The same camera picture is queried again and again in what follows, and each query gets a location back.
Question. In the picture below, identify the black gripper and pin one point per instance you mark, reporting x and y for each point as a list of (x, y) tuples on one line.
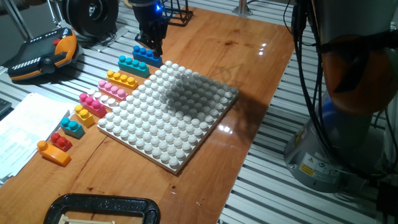
[(149, 17)]

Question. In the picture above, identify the blue four-stud block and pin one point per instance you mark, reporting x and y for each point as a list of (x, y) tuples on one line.
[(146, 57)]

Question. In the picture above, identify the teal four-stud block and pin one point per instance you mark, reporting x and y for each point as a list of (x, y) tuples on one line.
[(133, 68)]

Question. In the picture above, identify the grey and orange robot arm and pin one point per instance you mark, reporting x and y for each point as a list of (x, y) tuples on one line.
[(351, 77)]

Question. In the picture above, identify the yellow four-stud block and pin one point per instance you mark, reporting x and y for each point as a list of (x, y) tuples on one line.
[(122, 80)]

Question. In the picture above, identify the light pink four-stud block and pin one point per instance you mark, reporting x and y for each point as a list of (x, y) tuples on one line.
[(112, 91)]

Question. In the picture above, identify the wooden work board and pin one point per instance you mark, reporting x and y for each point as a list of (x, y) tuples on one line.
[(217, 46)]

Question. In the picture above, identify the black round spool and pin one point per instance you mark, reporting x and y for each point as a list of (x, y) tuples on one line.
[(90, 15)]

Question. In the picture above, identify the white four-stud block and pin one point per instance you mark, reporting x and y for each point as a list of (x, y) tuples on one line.
[(105, 99)]

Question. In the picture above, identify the white studded baseplate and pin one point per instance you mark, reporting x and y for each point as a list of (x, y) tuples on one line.
[(155, 124)]

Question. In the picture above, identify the magenta three-stud block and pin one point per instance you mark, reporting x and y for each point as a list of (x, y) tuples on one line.
[(92, 105)]

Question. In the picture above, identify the yellow two-stud block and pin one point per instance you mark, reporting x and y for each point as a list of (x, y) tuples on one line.
[(84, 117)]

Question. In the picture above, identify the orange and black teach pendant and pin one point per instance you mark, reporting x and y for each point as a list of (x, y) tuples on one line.
[(40, 54)]

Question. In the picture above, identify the teal two-stud block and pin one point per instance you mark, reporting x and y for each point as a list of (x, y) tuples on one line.
[(73, 129)]

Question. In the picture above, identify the red two-stud block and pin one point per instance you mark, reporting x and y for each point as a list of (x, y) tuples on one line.
[(61, 143)]

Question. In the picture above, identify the grey metal stand leg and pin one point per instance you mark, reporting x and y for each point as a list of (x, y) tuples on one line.
[(18, 20)]

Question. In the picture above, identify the orange sloped block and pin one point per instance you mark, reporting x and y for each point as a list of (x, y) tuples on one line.
[(54, 155)]

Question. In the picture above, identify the white paper stack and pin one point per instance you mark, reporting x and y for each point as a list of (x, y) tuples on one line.
[(28, 130)]

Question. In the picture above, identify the black computer keyboard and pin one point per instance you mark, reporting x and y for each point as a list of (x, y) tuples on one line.
[(3, 106)]

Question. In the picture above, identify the black C-clamp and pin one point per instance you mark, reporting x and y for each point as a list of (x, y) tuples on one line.
[(102, 203)]

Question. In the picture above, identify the silver metal post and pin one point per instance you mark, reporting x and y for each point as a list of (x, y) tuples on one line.
[(242, 7)]

